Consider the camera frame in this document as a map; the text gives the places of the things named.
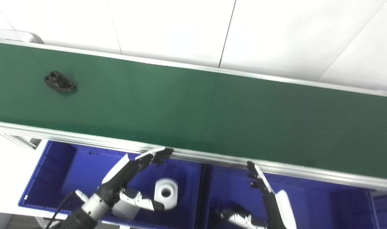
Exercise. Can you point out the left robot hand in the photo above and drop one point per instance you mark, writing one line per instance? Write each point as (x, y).
(117, 178)

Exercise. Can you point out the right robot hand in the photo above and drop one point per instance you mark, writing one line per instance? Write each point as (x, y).
(284, 213)

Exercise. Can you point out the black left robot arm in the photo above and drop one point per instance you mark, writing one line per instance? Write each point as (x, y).
(85, 214)

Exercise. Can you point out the blue bin with white parts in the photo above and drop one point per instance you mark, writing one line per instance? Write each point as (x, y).
(79, 168)

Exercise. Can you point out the aluminium support profile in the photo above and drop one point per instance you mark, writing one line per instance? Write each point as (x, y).
(18, 140)

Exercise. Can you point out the green conveyor belt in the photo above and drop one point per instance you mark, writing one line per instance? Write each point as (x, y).
(85, 140)
(193, 111)

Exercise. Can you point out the blue bin with black parts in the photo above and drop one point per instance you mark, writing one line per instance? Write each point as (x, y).
(314, 203)

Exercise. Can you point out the white cylinder part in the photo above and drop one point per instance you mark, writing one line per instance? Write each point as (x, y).
(166, 192)

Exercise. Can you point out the grey conveyor end housing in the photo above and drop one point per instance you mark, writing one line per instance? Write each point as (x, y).
(18, 35)

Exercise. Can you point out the black flange part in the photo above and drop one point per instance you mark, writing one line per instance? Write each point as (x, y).
(59, 82)

